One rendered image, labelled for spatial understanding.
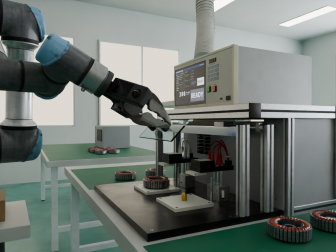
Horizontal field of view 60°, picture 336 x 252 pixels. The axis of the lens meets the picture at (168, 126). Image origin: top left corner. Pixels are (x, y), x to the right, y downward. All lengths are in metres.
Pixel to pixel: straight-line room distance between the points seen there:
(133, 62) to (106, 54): 0.56
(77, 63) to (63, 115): 4.96
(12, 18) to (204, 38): 1.68
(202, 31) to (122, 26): 3.78
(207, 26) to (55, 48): 1.98
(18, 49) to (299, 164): 1.01
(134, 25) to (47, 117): 2.50
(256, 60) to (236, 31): 6.49
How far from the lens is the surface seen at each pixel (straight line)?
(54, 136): 5.64
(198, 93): 1.19
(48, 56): 0.70
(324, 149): 1.18
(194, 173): 1.02
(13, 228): 1.02
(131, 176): 1.57
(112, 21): 6.14
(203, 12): 2.66
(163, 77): 6.27
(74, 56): 0.70
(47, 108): 5.62
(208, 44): 2.44
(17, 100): 1.10
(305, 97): 1.26
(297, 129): 1.07
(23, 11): 1.11
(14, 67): 0.75
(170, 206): 0.99
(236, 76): 1.02
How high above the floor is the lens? 1.06
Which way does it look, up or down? 1 degrees down
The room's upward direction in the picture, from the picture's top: straight up
